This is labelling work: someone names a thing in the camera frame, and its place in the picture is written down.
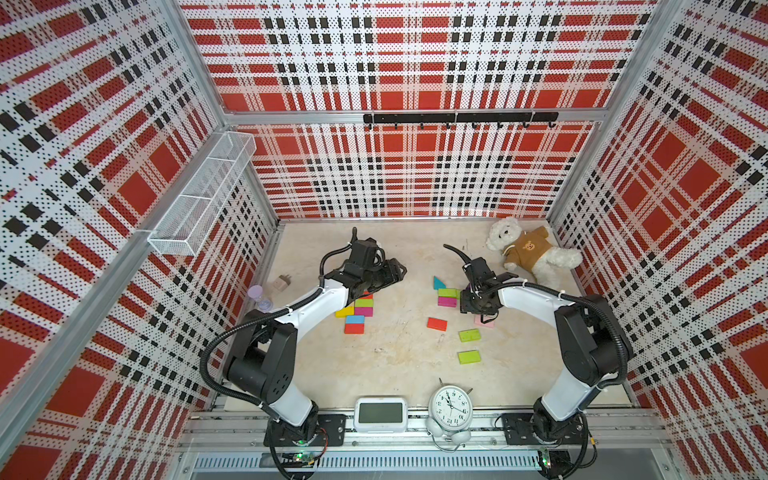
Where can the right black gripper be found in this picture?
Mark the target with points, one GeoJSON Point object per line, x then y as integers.
{"type": "Point", "coordinates": [465, 307]}

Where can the yellow rectangular block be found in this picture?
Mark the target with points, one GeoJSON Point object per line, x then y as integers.
{"type": "Point", "coordinates": [345, 312]}

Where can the white digital display device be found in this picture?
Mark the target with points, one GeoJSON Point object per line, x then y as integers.
{"type": "Point", "coordinates": [381, 415]}

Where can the pink block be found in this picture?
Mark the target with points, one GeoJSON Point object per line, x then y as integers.
{"type": "Point", "coordinates": [480, 323]}

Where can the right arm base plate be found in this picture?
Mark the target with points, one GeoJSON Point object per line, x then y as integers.
{"type": "Point", "coordinates": [520, 429]}

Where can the small brown white object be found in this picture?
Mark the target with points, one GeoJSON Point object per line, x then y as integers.
{"type": "Point", "coordinates": [282, 282]}

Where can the white wire mesh basket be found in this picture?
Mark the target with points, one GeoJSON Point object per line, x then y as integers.
{"type": "Point", "coordinates": [216, 170]}

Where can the red block front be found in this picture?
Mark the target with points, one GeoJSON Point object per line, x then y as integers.
{"type": "Point", "coordinates": [354, 329]}

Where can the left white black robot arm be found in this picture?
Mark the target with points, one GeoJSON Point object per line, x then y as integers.
{"type": "Point", "coordinates": [255, 361]}

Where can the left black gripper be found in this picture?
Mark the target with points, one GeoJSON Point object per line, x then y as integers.
{"type": "Point", "coordinates": [392, 273]}

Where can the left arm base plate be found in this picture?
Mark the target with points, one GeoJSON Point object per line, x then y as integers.
{"type": "Point", "coordinates": [324, 429]}

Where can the teal triangle block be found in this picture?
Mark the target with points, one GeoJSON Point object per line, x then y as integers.
{"type": "Point", "coordinates": [438, 284]}

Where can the black hook rail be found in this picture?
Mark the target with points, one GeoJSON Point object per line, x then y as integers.
{"type": "Point", "coordinates": [525, 118]}

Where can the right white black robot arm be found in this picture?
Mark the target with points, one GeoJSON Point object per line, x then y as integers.
{"type": "Point", "coordinates": [594, 348]}

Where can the green block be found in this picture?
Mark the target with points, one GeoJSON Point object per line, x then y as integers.
{"type": "Point", "coordinates": [448, 293]}
{"type": "Point", "coordinates": [470, 335]}
{"type": "Point", "coordinates": [364, 303]}
{"type": "Point", "coordinates": [469, 357]}

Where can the white analog alarm clock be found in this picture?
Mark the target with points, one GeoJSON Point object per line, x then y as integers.
{"type": "Point", "coordinates": [450, 415]}

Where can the white teddy bear brown shirt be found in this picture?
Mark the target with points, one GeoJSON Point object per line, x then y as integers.
{"type": "Point", "coordinates": [531, 251]}

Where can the magenta block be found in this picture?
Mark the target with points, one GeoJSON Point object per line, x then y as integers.
{"type": "Point", "coordinates": [364, 311]}
{"type": "Point", "coordinates": [449, 302]}

